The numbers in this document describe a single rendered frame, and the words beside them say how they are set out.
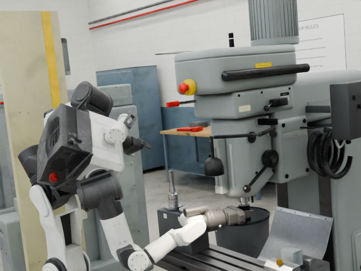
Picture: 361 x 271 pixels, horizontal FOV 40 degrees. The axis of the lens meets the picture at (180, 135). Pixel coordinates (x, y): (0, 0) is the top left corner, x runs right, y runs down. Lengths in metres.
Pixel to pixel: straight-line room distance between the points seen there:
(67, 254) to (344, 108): 1.26
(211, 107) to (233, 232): 2.16
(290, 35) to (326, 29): 4.79
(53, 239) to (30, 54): 1.52
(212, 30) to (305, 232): 6.35
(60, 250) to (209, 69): 1.01
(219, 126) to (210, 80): 0.24
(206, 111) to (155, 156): 7.54
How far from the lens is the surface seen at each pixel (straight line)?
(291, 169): 2.04
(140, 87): 9.20
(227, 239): 3.98
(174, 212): 2.34
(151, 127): 9.34
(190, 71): 1.81
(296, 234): 2.33
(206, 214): 1.94
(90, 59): 11.78
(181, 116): 9.14
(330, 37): 6.81
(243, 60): 1.82
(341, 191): 2.22
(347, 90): 1.88
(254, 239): 3.97
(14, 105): 3.31
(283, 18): 2.06
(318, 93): 2.18
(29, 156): 2.19
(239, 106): 1.81
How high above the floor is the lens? 1.81
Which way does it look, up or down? 7 degrees down
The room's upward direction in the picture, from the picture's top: 5 degrees counter-clockwise
